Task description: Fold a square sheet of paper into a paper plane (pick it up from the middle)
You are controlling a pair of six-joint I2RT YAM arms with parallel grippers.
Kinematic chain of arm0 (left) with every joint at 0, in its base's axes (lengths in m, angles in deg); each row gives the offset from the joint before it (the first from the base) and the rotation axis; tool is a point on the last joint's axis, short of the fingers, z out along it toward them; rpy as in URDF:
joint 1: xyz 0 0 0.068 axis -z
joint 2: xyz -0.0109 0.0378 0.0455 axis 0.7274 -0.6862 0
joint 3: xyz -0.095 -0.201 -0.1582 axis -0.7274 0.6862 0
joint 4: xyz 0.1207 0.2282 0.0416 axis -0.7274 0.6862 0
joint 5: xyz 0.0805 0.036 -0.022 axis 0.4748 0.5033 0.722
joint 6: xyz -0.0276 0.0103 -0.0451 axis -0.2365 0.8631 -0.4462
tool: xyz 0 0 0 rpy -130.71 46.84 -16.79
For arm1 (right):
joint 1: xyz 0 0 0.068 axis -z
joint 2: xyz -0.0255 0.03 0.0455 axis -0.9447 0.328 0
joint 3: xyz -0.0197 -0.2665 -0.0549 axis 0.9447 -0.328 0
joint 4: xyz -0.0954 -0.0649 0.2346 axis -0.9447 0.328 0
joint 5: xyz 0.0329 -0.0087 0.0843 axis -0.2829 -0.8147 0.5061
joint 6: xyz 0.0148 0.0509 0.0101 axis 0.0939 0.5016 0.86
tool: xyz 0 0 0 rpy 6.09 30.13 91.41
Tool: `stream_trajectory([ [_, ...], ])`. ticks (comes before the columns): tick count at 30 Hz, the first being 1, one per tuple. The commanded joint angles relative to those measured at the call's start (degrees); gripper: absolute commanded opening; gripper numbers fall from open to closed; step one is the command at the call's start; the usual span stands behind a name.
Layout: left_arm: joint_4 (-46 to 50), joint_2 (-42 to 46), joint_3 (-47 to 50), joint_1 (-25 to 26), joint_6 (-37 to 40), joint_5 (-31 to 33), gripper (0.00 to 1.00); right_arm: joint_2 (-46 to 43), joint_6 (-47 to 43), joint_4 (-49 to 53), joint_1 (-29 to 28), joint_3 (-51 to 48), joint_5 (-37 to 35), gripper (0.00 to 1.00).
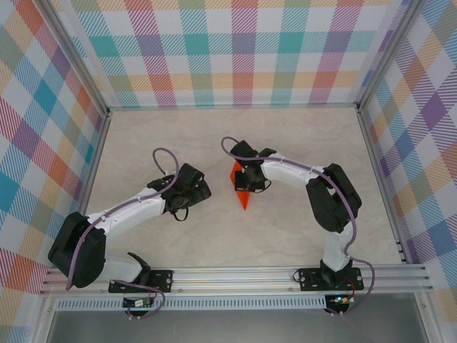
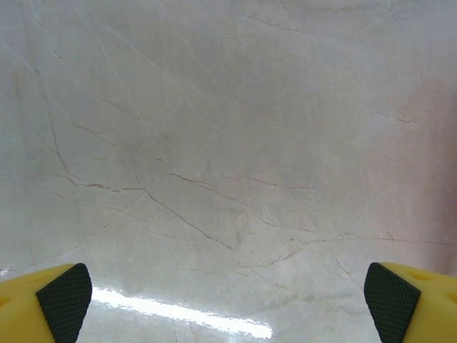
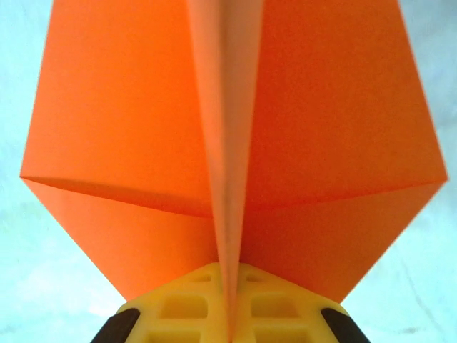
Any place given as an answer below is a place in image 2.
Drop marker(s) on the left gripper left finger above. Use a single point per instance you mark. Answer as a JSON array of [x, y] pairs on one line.
[[43, 311]]

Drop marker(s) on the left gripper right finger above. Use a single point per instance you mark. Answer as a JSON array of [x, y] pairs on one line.
[[414, 311]]

